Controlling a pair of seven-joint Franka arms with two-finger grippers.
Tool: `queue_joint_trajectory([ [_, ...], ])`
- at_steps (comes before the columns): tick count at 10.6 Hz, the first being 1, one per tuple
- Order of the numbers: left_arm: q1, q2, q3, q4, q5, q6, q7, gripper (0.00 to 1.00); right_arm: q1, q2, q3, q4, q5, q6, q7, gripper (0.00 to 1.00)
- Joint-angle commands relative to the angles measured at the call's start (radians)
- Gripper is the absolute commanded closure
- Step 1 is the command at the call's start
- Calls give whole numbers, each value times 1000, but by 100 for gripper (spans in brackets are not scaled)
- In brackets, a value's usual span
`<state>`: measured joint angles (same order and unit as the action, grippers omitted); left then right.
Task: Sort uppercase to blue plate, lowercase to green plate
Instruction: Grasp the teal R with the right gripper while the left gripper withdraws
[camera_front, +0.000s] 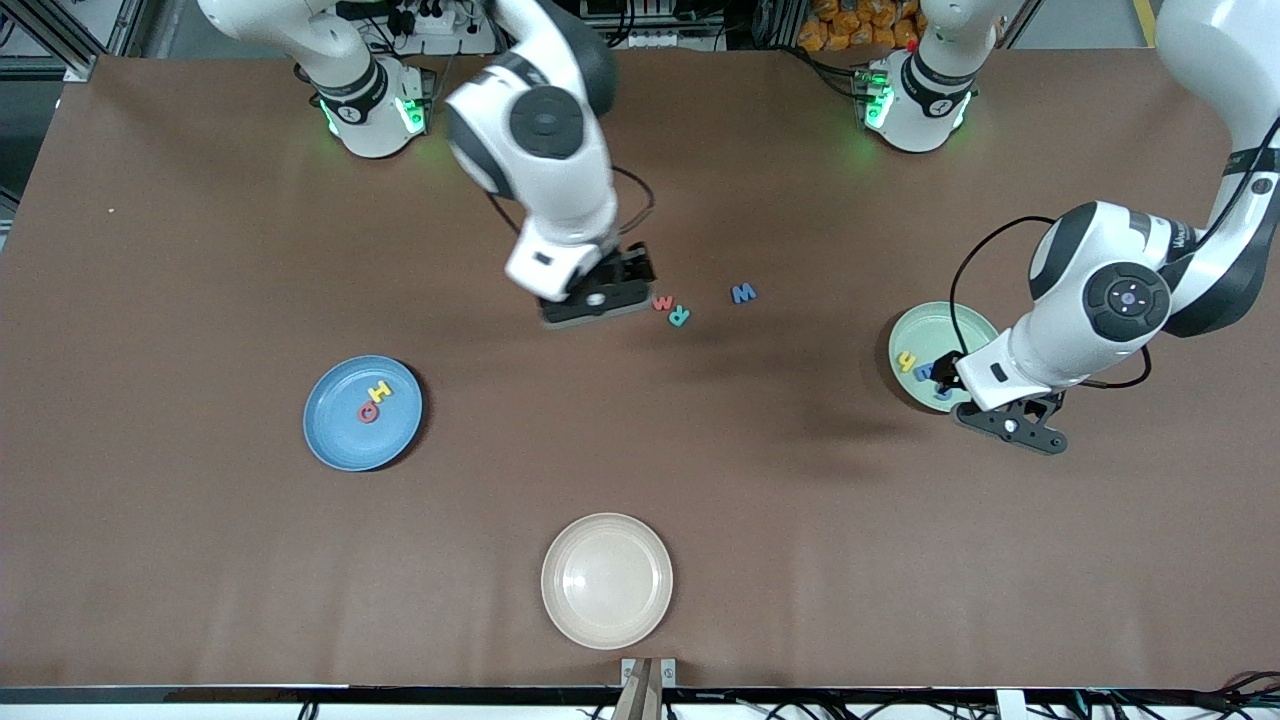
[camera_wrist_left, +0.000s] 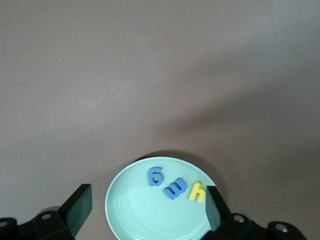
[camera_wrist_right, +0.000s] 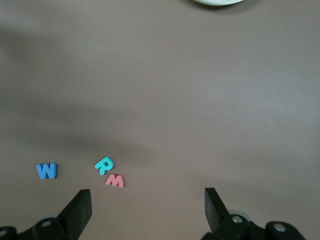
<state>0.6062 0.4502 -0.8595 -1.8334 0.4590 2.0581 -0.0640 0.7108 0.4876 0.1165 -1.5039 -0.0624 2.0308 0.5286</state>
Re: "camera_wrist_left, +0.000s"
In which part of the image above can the yellow foam lowercase h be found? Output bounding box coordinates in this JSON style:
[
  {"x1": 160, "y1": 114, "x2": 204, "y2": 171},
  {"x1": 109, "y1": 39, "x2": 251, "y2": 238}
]
[{"x1": 188, "y1": 180, "x2": 207, "y2": 204}]

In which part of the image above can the blue foam lowercase g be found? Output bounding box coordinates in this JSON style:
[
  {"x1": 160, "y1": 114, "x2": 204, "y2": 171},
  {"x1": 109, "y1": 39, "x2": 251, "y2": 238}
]
[{"x1": 147, "y1": 166, "x2": 165, "y2": 188}]

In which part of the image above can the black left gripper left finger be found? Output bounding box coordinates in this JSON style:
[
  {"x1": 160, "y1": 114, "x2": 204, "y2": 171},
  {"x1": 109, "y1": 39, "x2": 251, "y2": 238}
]
[{"x1": 0, "y1": 183, "x2": 93, "y2": 240}]

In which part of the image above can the green plate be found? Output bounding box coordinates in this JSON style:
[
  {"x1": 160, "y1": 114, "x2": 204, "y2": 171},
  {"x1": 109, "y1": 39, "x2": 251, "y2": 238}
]
[{"x1": 104, "y1": 156, "x2": 221, "y2": 240}]

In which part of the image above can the blue foam lowercase m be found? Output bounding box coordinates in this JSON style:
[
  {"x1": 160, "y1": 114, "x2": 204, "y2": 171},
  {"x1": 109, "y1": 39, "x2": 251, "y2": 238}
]
[{"x1": 164, "y1": 176, "x2": 188, "y2": 201}]

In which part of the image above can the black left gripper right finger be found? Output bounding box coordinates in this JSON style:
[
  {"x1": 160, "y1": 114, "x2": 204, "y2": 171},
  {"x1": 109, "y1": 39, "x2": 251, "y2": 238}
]
[{"x1": 204, "y1": 185, "x2": 307, "y2": 240}]

